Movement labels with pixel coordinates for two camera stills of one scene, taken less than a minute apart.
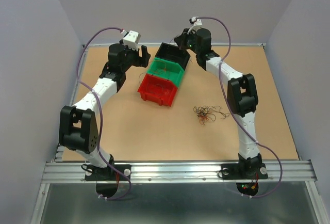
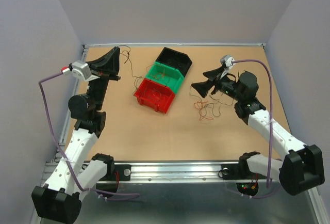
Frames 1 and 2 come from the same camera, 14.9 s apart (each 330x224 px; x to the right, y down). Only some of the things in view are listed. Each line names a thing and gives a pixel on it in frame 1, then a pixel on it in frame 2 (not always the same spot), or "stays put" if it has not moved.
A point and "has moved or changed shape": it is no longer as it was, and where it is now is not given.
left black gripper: (141, 61) -> (109, 63)
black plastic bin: (174, 54) has moved or changed shape
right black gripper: (180, 42) -> (203, 88)
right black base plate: (247, 171) stays put
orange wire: (165, 65) -> (160, 75)
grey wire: (162, 88) -> (136, 78)
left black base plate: (108, 173) stays put
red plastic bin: (158, 90) has moved or changed shape
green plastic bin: (166, 69) has moved or changed shape
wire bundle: (205, 112) has moved or changed shape
